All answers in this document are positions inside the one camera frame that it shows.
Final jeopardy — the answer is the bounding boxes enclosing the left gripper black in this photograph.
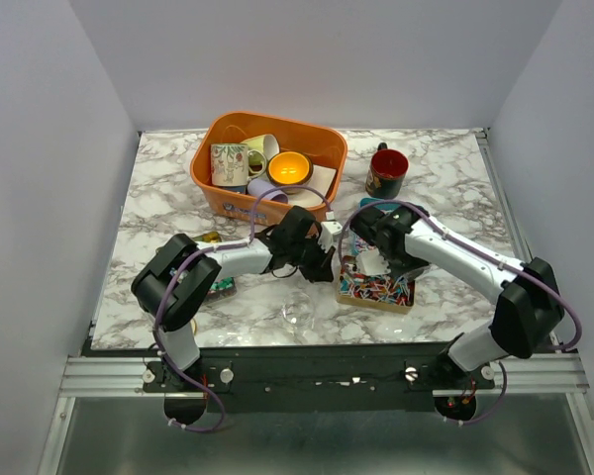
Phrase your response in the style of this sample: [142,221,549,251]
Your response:
[288,235,336,284]

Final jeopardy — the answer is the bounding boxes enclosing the teal tin swirl lollipops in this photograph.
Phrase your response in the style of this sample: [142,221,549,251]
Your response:
[348,197,396,256]

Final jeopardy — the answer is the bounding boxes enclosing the clear glass bowl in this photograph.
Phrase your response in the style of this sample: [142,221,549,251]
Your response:
[281,291,315,331]

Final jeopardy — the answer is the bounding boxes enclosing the gold tin round lollipops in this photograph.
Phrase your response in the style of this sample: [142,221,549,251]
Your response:
[337,255,415,314]

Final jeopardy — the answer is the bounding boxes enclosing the gold tin star candies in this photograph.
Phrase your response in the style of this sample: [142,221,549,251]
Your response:
[197,231,238,304]

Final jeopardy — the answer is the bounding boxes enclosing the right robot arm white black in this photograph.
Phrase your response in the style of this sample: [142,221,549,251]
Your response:
[348,205,564,388]

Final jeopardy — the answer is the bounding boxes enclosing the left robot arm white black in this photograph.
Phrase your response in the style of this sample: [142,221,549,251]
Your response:
[131,206,342,391]

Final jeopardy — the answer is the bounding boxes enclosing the lavender cup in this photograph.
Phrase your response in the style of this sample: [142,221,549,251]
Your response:
[247,178,288,204]

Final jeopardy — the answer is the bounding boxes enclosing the yellow inside dark cup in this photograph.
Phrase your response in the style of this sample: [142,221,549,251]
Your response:
[266,151,314,194]

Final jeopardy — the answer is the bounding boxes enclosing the orange plastic bin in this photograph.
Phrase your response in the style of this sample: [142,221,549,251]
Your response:
[189,112,347,226]

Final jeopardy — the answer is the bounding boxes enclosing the black red skull mug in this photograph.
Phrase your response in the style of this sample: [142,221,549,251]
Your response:
[365,142,410,200]

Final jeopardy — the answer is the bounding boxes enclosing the pale green mug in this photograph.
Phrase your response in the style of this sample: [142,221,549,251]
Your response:
[242,134,280,180]

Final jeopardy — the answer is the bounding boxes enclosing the illustrated white mug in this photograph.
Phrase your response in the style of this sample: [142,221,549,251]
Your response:
[210,143,248,187]

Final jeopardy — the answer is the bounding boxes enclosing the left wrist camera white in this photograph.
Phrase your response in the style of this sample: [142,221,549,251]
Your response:
[318,221,343,251]

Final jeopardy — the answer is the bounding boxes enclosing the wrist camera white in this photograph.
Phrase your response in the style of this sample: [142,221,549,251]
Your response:
[318,221,343,251]
[355,248,390,276]

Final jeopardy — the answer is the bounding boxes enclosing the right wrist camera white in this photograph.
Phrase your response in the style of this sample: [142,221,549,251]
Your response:
[355,248,390,276]

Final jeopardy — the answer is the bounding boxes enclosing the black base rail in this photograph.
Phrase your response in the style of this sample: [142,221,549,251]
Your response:
[81,339,506,415]

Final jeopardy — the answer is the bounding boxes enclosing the aluminium frame rail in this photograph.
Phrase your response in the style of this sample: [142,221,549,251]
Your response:
[58,354,152,398]

